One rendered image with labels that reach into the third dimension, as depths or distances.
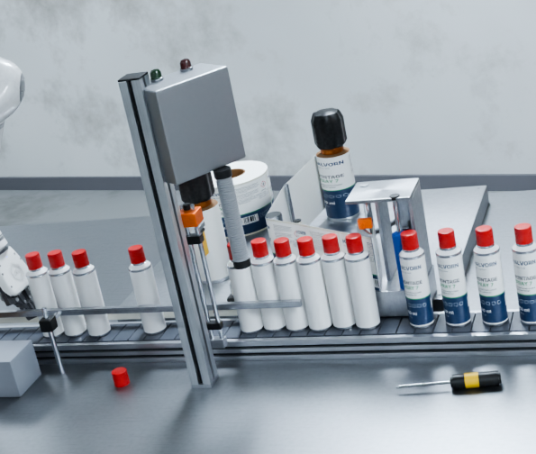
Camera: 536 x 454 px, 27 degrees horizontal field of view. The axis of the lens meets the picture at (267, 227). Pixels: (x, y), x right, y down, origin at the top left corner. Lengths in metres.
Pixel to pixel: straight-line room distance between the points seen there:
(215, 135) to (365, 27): 3.32
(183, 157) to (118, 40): 4.08
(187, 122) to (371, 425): 0.67
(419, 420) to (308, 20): 3.68
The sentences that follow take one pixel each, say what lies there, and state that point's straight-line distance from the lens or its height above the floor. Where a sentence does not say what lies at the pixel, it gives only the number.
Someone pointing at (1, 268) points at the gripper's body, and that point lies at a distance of 2.63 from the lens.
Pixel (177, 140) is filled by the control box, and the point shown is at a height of 1.37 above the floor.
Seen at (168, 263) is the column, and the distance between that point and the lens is 2.27.
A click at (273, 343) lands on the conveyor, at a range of 2.41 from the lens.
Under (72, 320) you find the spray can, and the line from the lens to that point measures 2.62.
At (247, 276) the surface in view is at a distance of 2.39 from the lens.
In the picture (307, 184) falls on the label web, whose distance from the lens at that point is 2.86.
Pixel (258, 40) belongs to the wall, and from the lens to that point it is 5.75.
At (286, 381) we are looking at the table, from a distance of 2.34.
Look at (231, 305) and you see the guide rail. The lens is 2.41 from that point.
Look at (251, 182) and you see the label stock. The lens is 2.95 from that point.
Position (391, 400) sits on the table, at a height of 0.83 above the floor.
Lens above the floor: 1.95
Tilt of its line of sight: 21 degrees down
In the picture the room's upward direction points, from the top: 12 degrees counter-clockwise
